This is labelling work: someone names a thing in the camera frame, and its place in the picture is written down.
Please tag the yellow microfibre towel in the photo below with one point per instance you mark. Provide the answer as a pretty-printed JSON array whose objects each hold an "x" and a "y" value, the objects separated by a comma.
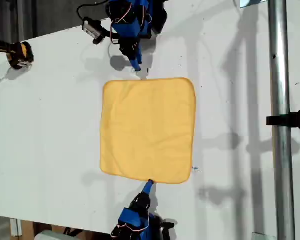
[{"x": 147, "y": 130}]

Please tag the white plastic container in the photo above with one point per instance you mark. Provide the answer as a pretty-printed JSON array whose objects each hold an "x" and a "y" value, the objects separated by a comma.
[{"x": 52, "y": 235}]

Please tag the brown cardboard box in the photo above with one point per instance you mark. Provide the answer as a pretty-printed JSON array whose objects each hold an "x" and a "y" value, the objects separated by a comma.
[{"x": 27, "y": 230}]

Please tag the white table leg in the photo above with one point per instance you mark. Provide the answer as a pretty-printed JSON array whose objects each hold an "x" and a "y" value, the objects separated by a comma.
[{"x": 15, "y": 227}]

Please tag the black clamp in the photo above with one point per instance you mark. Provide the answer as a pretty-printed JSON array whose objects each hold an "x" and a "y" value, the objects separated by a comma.
[{"x": 290, "y": 120}]

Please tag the short black camera stalk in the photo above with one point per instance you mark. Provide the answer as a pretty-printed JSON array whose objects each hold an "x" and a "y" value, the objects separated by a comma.
[{"x": 103, "y": 34}]

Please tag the black silver camera box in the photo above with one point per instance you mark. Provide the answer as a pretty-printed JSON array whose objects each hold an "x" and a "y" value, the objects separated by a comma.
[{"x": 91, "y": 27}]

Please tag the steel post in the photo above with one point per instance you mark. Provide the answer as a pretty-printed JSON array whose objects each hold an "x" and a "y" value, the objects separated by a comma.
[{"x": 281, "y": 125}]

